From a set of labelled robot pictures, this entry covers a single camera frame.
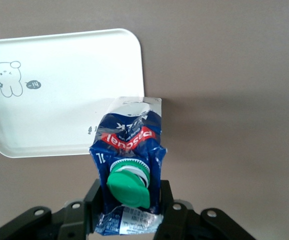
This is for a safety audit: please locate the white tray with bear print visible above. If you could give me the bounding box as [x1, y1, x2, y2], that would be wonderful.
[0, 27, 145, 159]

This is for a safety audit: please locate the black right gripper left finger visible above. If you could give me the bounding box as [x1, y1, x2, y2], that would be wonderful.
[0, 179, 103, 240]

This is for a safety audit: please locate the blue milk carton green cap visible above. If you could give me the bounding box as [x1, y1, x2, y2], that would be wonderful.
[88, 96, 168, 237]

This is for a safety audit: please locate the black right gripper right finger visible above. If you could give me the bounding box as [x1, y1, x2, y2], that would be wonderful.
[154, 179, 257, 240]

